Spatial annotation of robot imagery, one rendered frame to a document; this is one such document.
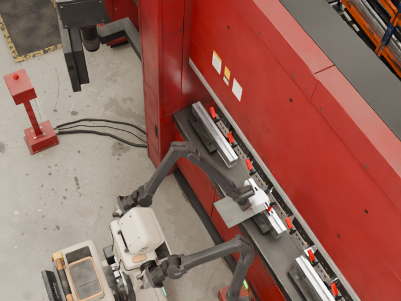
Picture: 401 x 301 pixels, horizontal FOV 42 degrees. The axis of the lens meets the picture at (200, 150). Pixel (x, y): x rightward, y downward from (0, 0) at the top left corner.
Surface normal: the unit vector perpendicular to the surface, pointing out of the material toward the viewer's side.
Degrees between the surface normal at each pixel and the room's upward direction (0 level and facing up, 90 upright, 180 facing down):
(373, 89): 0
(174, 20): 90
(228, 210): 0
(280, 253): 0
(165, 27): 90
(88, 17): 90
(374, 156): 90
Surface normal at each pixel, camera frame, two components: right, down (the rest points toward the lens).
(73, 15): 0.25, 0.84
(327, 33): 0.05, -0.51
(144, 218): 0.66, -0.59
